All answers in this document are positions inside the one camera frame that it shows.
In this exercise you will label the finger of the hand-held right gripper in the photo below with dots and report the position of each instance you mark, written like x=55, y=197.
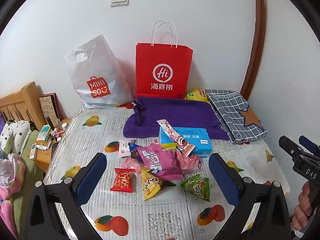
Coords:
x=308, y=143
x=288, y=146

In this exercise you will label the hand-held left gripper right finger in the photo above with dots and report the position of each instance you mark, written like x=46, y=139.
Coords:
x=223, y=180

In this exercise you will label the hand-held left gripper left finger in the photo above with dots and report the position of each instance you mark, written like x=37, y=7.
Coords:
x=91, y=177

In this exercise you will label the green triangular snack packet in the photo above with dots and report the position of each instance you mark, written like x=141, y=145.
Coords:
x=198, y=186

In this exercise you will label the red snack packet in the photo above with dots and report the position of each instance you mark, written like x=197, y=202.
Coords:
x=123, y=180

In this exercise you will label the light pink snack packet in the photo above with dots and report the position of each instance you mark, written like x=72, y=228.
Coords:
x=131, y=165

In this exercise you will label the small pale pink packet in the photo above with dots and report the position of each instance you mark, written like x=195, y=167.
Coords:
x=123, y=148

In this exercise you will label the blue cookie packet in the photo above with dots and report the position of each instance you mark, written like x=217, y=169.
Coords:
x=133, y=151

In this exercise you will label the yellow triangular snack packet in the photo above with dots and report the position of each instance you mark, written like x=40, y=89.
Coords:
x=151, y=182

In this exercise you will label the pink striped stick packet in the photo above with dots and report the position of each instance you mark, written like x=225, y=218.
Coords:
x=176, y=137

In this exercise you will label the large pink snack packet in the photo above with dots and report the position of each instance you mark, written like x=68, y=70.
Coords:
x=157, y=158

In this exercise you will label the person's right hand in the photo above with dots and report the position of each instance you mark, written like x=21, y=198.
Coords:
x=303, y=212

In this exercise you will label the blue tissue pack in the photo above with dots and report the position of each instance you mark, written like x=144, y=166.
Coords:
x=197, y=138

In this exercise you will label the wooden nightstand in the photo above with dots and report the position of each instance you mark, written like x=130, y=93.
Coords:
x=43, y=158

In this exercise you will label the white tube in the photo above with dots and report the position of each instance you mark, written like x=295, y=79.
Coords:
x=42, y=146

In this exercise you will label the small white jar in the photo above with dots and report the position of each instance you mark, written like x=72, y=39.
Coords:
x=64, y=125

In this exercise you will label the fruit print tablecloth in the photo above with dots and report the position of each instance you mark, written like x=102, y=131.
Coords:
x=175, y=217

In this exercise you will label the grey checked cloth with star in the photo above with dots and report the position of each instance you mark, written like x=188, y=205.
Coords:
x=235, y=115

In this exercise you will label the white remote control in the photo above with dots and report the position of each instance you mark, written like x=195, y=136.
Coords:
x=32, y=152

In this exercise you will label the teal and white box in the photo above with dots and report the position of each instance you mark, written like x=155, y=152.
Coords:
x=43, y=132

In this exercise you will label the green blanket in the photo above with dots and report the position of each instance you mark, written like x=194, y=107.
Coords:
x=22, y=205

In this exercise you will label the patterned brown box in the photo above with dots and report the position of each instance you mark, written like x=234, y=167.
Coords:
x=48, y=110

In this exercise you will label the pink plastic bag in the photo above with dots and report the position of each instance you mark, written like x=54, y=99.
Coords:
x=11, y=172

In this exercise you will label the purple towel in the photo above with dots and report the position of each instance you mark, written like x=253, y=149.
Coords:
x=175, y=116

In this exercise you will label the floral white pillow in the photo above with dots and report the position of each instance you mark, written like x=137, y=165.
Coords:
x=15, y=132

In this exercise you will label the yellow chip bag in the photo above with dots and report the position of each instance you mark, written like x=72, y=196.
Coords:
x=196, y=95

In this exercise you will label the wooden headboard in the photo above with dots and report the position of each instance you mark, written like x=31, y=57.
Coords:
x=22, y=100

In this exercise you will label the white plastic shopping bag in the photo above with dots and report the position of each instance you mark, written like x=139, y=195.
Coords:
x=97, y=70

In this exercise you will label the red paper bag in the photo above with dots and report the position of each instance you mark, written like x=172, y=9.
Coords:
x=163, y=70

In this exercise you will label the brown wooden door frame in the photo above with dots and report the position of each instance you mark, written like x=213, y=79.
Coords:
x=257, y=37

